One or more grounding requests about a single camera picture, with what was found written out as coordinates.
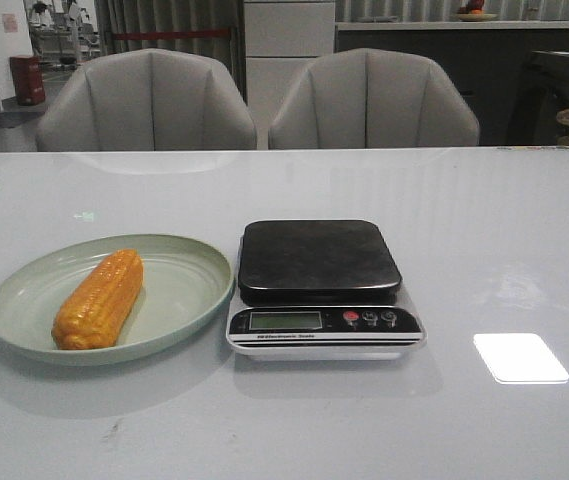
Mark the orange corn cob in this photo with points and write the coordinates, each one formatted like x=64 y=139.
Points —
x=93 y=315

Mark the black electronic kitchen scale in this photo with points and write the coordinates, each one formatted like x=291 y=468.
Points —
x=320 y=290

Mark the right grey upholstered chair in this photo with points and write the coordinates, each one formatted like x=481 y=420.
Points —
x=370 y=98

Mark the grey upholstered chair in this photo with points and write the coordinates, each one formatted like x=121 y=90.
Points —
x=370 y=98
x=148 y=100

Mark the light green round plate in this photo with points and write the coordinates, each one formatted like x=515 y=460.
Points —
x=186 y=284

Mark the left grey upholstered chair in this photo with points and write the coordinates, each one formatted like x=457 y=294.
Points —
x=148 y=100

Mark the white drawer cabinet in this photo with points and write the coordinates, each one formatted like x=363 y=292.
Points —
x=280 y=37

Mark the grey striped curtain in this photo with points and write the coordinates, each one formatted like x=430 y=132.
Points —
x=203 y=27

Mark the dark counter with white top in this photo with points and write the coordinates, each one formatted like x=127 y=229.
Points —
x=513 y=74

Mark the fruit plate on counter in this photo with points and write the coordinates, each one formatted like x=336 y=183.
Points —
x=474 y=11

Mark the red trash bin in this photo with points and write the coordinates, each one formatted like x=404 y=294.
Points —
x=27 y=80

